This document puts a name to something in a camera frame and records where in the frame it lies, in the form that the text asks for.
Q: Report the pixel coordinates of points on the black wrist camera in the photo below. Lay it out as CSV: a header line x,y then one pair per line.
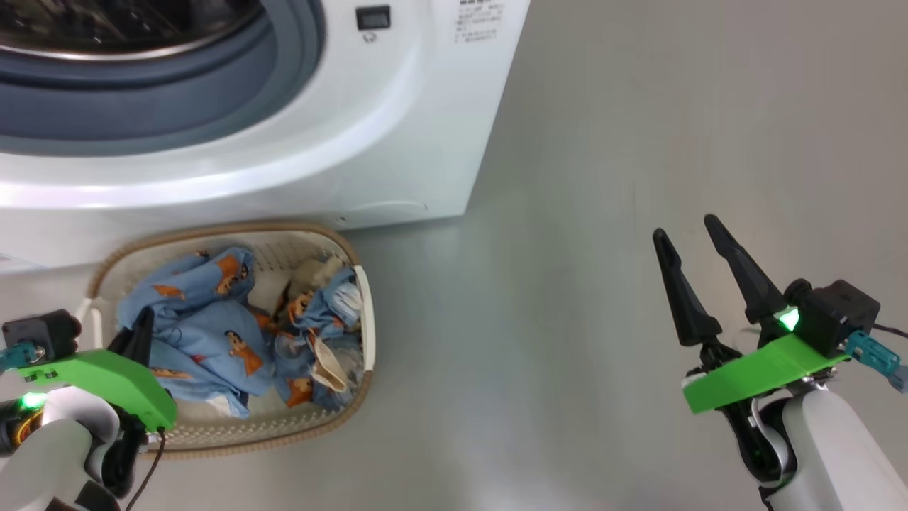
x,y
837,312
42,332

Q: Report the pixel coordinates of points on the blue cartoon print garment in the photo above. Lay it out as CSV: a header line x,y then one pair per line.
x,y
206,333

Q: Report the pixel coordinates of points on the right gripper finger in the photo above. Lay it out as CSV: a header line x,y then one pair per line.
x,y
752,284
688,305

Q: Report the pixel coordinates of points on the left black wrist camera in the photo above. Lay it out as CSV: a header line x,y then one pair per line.
x,y
42,332

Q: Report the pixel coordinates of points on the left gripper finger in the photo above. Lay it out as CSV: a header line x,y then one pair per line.
x,y
122,344
144,337

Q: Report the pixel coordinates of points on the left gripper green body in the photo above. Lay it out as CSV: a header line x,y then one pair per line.
x,y
106,376

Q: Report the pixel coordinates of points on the cream perforated laundry basket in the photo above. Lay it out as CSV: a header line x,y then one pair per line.
x,y
284,426

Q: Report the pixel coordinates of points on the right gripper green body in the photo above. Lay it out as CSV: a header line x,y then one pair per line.
x,y
766,372

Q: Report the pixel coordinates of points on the white front-load washing machine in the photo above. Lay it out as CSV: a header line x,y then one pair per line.
x,y
355,142

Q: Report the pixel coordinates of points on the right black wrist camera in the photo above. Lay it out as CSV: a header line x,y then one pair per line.
x,y
837,312

